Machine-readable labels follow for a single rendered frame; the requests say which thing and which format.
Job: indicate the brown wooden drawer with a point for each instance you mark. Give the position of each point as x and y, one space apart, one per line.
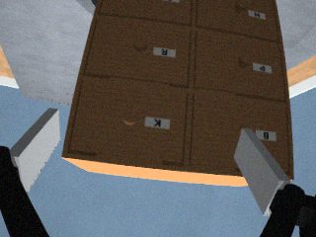
119 51
217 125
130 123
253 19
167 11
238 67

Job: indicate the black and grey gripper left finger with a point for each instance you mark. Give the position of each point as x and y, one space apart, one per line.
19 168

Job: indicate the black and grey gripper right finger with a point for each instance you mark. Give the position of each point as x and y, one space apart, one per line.
286 203

